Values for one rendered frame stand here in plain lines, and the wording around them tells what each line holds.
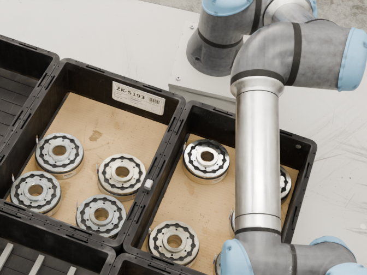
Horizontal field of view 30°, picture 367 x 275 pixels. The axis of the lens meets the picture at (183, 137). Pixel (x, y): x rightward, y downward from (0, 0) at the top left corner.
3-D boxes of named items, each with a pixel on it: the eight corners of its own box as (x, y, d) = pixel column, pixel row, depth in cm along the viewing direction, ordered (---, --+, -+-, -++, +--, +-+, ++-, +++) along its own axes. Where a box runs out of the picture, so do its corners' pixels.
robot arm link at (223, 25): (197, 8, 172) (205, -35, 161) (249, 13, 173) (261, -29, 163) (197, 42, 165) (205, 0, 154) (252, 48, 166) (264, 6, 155)
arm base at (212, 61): (187, 30, 181) (192, 2, 173) (243, 37, 182) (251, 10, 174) (184, 72, 172) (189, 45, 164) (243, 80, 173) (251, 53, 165)
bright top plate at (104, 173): (105, 150, 149) (105, 148, 148) (150, 160, 149) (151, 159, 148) (92, 188, 143) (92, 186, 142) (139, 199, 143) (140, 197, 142)
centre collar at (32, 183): (32, 177, 142) (32, 175, 142) (52, 187, 141) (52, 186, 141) (18, 195, 140) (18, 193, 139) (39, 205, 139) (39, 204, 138)
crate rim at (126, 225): (63, 62, 156) (63, 55, 154) (187, 104, 153) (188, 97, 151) (-25, 202, 132) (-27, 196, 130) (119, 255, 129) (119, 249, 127)
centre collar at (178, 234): (167, 227, 139) (167, 226, 138) (190, 237, 138) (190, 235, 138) (158, 247, 136) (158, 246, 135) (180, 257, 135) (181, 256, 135)
